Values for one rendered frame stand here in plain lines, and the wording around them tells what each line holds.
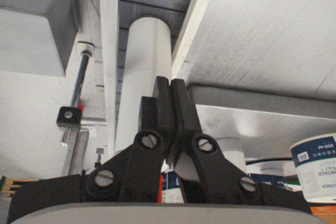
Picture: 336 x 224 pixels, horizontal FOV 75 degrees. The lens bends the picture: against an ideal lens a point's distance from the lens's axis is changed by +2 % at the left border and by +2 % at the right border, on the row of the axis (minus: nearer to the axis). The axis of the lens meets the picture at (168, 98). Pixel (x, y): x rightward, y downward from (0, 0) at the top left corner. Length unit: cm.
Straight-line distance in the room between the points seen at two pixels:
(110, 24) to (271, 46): 30
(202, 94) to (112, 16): 32
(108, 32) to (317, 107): 52
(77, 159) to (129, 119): 51
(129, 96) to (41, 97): 40
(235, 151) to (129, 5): 47
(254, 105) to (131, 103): 35
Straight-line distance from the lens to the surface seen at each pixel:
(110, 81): 23
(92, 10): 34
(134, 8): 26
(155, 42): 23
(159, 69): 21
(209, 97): 46
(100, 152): 71
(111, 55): 20
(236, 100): 48
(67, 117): 33
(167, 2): 26
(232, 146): 62
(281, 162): 91
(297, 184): 219
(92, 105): 57
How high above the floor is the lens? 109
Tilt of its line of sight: 31 degrees down
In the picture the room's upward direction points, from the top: 180 degrees clockwise
